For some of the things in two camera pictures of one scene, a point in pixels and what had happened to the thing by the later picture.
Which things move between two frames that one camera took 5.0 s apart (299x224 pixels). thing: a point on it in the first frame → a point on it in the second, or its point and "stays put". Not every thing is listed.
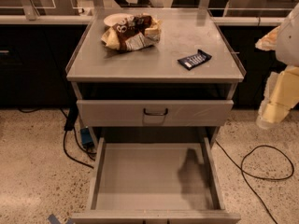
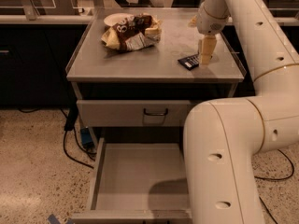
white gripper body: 289,44 → 210,24
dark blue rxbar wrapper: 193,61 stays put
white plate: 116,19 stays put
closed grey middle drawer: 155,113 stays put
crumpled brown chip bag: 137,32 stays put
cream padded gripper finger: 269,42 → 193,22
